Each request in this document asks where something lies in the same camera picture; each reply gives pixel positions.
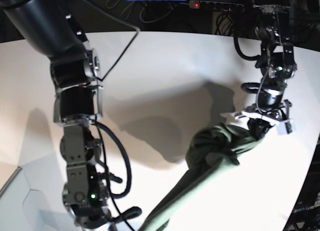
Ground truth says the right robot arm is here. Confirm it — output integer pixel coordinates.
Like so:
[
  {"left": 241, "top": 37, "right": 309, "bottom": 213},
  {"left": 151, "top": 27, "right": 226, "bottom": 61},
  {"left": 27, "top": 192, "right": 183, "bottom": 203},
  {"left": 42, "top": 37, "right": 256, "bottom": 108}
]
[{"left": 0, "top": 0, "right": 142, "bottom": 231}]

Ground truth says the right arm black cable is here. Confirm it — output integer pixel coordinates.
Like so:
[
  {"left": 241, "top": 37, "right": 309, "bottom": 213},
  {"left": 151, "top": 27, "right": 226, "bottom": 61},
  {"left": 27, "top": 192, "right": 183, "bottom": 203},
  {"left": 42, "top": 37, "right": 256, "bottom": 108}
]
[{"left": 67, "top": 0, "right": 143, "bottom": 231}]

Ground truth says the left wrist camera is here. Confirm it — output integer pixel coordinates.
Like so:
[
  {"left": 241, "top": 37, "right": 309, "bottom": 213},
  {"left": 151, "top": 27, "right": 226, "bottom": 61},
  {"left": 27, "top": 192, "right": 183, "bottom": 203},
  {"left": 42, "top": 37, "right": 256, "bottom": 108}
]
[{"left": 276, "top": 119, "right": 296, "bottom": 135}]

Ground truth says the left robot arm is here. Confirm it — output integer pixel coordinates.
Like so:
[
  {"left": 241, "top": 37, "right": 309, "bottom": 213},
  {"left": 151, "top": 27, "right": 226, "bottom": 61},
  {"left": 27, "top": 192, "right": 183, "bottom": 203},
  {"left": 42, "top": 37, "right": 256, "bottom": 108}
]
[{"left": 233, "top": 0, "right": 297, "bottom": 135}]

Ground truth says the green t-shirt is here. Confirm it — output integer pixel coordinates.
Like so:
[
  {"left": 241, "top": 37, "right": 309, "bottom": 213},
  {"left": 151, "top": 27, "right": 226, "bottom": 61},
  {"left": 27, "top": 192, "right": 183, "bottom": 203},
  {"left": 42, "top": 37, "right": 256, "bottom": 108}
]
[{"left": 140, "top": 119, "right": 272, "bottom": 231}]

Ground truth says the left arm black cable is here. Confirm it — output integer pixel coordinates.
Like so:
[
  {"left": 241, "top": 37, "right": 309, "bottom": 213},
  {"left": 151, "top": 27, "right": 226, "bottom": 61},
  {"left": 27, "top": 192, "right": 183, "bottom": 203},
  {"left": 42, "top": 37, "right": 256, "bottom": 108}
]
[{"left": 233, "top": 28, "right": 266, "bottom": 94}]

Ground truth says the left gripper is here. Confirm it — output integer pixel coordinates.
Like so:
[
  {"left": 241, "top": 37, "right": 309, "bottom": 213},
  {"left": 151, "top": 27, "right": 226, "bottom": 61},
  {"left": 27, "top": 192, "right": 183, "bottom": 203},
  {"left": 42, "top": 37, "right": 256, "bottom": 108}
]
[{"left": 234, "top": 99, "right": 292, "bottom": 126}]

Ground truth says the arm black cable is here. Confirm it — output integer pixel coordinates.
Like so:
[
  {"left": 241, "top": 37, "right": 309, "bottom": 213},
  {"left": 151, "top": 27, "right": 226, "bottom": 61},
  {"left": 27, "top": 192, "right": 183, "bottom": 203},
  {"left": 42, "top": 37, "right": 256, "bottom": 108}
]
[
  {"left": 233, "top": 28, "right": 266, "bottom": 94},
  {"left": 67, "top": 0, "right": 143, "bottom": 231}
]

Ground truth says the black power strip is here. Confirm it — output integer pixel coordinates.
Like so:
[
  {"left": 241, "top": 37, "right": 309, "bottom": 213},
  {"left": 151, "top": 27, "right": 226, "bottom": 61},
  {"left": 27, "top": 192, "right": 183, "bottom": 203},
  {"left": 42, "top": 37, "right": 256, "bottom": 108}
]
[{"left": 188, "top": 0, "right": 245, "bottom": 13}]

